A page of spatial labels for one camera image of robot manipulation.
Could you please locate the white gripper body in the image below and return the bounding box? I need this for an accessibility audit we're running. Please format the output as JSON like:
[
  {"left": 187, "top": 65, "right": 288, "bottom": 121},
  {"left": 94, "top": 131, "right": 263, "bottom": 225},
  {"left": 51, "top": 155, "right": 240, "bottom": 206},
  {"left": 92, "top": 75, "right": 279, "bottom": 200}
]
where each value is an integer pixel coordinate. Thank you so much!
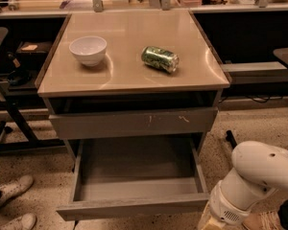
[{"left": 197, "top": 180, "right": 250, "bottom": 230}]

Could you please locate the grey drawer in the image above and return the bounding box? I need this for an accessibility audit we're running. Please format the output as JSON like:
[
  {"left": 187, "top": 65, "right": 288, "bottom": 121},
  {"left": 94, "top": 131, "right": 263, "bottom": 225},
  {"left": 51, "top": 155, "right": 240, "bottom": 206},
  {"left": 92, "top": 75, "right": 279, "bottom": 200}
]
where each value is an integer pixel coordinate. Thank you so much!
[
  {"left": 49, "top": 107, "right": 218, "bottom": 140},
  {"left": 57, "top": 135, "right": 209, "bottom": 221}
]

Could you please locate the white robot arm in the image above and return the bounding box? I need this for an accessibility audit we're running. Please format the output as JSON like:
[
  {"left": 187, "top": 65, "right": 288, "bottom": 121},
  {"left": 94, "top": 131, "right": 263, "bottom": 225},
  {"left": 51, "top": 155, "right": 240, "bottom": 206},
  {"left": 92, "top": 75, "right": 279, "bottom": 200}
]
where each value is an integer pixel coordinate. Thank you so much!
[{"left": 198, "top": 141, "right": 288, "bottom": 230}]

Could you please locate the grey top drawer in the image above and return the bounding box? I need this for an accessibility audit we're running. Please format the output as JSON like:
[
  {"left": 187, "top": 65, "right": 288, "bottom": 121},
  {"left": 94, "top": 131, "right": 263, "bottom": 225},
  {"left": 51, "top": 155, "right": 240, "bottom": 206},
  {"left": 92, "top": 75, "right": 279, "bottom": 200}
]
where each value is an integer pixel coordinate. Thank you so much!
[{"left": 49, "top": 107, "right": 218, "bottom": 140}]

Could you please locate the grey drawer cabinet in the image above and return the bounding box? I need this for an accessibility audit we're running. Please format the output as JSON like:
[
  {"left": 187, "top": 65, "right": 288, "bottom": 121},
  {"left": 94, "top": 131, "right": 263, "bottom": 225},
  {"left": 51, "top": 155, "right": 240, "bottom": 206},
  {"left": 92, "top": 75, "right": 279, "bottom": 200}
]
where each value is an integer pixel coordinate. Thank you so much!
[{"left": 38, "top": 10, "right": 229, "bottom": 156}]

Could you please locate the tan shoe right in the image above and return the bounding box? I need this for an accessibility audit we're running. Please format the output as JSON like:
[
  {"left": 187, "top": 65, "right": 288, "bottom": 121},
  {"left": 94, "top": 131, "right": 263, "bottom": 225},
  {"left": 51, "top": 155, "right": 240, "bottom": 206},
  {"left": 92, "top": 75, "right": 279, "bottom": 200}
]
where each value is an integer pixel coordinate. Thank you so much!
[{"left": 242, "top": 211, "right": 283, "bottom": 230}]

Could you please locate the green soda can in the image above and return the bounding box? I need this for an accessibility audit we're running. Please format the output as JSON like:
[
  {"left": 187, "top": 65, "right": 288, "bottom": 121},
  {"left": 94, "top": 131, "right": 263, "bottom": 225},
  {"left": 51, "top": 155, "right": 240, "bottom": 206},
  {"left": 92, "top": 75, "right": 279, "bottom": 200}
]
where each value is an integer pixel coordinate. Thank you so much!
[{"left": 141, "top": 46, "right": 180, "bottom": 74}]

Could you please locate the white sneaker lower left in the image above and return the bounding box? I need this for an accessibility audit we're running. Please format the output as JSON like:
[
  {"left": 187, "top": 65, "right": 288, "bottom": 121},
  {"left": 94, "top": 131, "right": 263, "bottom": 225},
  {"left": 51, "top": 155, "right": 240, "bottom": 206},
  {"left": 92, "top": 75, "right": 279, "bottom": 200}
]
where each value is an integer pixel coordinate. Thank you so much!
[{"left": 0, "top": 213, "right": 36, "bottom": 230}]

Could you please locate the white sneaker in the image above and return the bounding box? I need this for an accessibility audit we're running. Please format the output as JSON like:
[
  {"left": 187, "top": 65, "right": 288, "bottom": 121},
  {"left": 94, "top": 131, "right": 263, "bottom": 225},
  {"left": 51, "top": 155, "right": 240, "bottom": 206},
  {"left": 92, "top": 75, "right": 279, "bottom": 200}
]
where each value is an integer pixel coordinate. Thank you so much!
[
  {"left": 0, "top": 175, "right": 34, "bottom": 207},
  {"left": 0, "top": 213, "right": 36, "bottom": 230}
]

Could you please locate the white ceramic bowl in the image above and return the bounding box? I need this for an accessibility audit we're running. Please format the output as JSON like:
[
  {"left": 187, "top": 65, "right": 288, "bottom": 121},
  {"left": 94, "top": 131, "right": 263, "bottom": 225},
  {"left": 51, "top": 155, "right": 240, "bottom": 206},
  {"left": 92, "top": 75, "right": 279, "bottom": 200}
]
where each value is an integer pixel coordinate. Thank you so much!
[{"left": 69, "top": 35, "right": 108, "bottom": 66}]

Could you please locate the white sneaker upper left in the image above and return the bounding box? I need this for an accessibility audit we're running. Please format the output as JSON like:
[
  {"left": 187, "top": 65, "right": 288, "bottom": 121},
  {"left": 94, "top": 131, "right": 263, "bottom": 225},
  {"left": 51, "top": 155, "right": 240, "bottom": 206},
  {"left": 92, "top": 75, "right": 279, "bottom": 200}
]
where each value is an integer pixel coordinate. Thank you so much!
[{"left": 0, "top": 175, "right": 34, "bottom": 207}]

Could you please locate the black round object on shelf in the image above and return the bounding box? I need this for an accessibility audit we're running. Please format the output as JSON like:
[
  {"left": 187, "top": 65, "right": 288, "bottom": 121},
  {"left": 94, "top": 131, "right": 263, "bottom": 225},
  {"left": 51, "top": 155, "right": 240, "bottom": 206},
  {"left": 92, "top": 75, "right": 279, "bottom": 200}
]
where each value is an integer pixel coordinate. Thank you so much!
[{"left": 8, "top": 70, "right": 32, "bottom": 86}]

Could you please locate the black box on shelf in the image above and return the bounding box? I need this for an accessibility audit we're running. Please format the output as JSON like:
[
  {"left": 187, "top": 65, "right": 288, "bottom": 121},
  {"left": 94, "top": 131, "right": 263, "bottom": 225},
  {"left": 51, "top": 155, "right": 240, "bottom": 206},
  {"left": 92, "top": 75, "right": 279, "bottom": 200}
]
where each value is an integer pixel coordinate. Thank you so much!
[{"left": 16, "top": 41, "right": 52, "bottom": 60}]

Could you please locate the black stand frame left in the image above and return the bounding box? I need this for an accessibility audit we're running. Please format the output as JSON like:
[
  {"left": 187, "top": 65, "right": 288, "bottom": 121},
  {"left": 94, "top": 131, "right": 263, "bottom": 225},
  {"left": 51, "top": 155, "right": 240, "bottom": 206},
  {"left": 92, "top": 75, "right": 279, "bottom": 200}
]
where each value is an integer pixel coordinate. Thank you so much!
[{"left": 0, "top": 80, "right": 66, "bottom": 174}]

